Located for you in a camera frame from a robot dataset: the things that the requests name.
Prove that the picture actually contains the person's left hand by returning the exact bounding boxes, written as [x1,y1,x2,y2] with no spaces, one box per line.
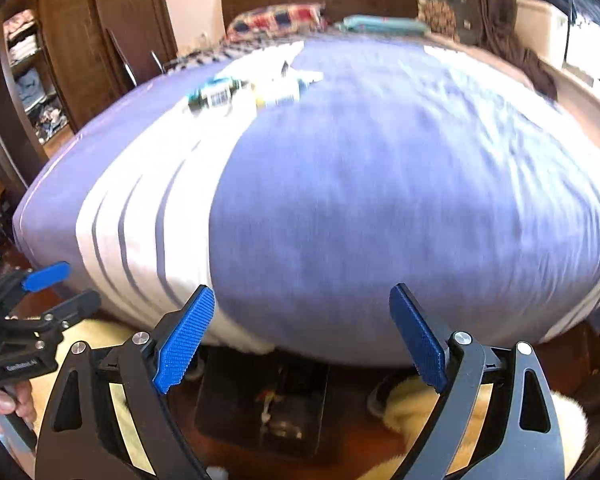
[0,380,37,426]

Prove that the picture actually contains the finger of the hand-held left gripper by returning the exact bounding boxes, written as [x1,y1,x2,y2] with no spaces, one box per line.
[32,289,102,347]
[0,262,72,318]

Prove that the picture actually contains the brown patterned cushion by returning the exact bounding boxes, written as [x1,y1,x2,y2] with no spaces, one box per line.
[419,0,470,45]

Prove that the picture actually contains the black bin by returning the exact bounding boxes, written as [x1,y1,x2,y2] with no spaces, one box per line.
[195,347,331,459]

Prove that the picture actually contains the white paper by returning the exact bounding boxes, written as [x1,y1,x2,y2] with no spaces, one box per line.
[282,60,326,87]

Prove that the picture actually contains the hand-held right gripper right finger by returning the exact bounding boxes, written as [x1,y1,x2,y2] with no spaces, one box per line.
[389,283,566,480]

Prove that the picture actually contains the yellow fluffy rug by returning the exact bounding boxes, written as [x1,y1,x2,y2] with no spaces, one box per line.
[50,317,590,480]

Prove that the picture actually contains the plaid pillow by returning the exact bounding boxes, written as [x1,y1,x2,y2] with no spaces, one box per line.
[227,4,328,42]

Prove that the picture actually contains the dark shoe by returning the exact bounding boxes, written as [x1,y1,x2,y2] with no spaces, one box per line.
[367,370,417,419]

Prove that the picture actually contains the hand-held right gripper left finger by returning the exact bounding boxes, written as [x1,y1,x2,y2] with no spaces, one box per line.
[34,284,216,480]

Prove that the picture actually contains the brown curtain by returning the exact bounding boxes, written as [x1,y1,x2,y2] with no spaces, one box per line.
[427,0,558,102]

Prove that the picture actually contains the dark bottle with white label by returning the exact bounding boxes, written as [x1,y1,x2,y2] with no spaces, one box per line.
[187,79,253,114]

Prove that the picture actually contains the white storage box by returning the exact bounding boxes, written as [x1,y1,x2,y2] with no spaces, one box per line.
[516,0,572,70]

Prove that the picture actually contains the dark wooden wardrobe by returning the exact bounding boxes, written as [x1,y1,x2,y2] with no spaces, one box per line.
[0,0,179,171]

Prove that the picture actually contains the grey zebra striped sheet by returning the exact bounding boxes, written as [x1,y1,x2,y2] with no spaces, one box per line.
[162,36,306,75]

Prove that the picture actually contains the teal pillow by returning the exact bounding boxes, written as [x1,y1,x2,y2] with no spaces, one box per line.
[339,15,428,37]

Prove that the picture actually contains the striped folded clothes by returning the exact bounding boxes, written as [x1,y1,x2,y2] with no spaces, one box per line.
[5,30,41,64]

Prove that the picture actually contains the blue white striped blanket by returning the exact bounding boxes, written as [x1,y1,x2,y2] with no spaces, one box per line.
[12,40,600,366]

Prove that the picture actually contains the small white teal box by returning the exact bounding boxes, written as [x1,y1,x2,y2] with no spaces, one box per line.
[255,81,302,109]

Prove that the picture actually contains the light blue folded clothes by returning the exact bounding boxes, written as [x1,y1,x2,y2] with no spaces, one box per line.
[19,71,52,108]

